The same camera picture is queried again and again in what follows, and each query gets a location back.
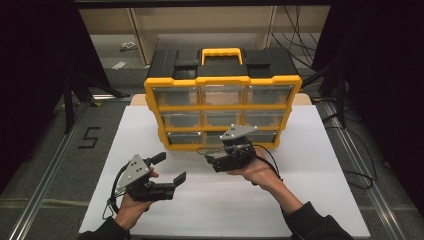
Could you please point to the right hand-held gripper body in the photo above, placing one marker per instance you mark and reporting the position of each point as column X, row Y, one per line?
column 233, row 156

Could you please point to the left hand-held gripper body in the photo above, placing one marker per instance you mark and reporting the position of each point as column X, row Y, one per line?
column 136, row 173

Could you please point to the clear plastic drawer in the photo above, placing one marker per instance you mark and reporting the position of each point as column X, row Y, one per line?
column 213, row 143

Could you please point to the yellow black organizer cabinet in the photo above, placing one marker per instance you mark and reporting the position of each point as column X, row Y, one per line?
column 173, row 80

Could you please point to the person's right hand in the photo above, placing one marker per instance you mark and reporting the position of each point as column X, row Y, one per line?
column 261, row 173

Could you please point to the person's left hand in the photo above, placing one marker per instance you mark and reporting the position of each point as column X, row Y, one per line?
column 129, row 210

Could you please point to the set of transparent cabinet drawers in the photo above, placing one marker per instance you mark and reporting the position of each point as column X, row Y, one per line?
column 176, row 96

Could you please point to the black tripod stand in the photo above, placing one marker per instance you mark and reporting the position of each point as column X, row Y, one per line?
column 336, row 90
column 71, row 100

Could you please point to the small white floor scrap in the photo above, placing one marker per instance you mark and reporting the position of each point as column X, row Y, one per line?
column 119, row 65

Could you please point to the small grey floor scrap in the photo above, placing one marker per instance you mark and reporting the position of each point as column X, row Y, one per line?
column 128, row 46

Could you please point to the dark curtain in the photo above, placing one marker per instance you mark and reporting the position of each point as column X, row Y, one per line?
column 386, row 83
column 30, row 66

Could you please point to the metal floor rail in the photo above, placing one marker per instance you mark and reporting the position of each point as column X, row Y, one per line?
column 43, row 180
column 366, row 180

